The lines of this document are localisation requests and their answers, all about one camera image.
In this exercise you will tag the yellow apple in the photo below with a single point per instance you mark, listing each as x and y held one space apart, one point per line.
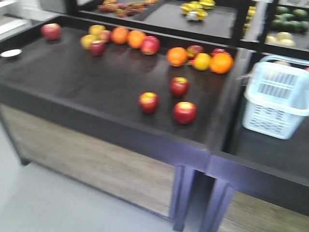
87 40
202 61
96 29

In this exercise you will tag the orange with nub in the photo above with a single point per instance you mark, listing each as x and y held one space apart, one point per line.
177 56

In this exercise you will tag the yellow apple front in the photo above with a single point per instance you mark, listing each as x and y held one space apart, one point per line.
87 40

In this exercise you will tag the red apple front left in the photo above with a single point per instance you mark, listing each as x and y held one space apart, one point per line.
148 102

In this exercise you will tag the red apple middle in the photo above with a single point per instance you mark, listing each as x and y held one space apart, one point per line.
179 86

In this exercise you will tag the white garlic bulb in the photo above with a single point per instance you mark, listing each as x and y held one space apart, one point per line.
192 16

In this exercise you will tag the red bell pepper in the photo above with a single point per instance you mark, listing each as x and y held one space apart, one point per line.
219 51

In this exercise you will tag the yellow apple back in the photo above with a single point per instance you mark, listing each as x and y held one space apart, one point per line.
96 29

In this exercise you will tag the light blue plastic basket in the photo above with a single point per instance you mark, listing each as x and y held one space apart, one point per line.
277 95

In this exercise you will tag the red apple behind orange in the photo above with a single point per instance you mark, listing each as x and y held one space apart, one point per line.
194 50

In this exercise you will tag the small dark red apple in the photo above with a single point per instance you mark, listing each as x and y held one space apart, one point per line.
97 48

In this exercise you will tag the orange back left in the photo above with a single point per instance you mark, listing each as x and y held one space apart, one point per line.
119 35

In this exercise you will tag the red apple far left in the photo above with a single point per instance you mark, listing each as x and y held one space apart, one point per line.
51 31

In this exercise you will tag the black wood display table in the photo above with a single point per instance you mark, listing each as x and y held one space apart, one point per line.
79 115

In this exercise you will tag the large red apple back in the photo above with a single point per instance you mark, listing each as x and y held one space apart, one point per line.
150 45

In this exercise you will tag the orange back right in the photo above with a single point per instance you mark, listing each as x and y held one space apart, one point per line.
135 38

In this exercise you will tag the red apple front right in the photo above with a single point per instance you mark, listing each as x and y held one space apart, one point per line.
185 112

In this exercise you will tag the pink apple back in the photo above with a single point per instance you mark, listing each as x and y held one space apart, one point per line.
105 36

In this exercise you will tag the small white dish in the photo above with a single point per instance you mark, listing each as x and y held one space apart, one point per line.
11 53

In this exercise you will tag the orange far right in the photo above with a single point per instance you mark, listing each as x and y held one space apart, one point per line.
221 63

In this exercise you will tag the black upper shelf tray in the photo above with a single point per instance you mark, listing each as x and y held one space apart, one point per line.
224 25

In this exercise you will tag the yellow apple right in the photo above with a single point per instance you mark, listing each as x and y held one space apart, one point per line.
202 61

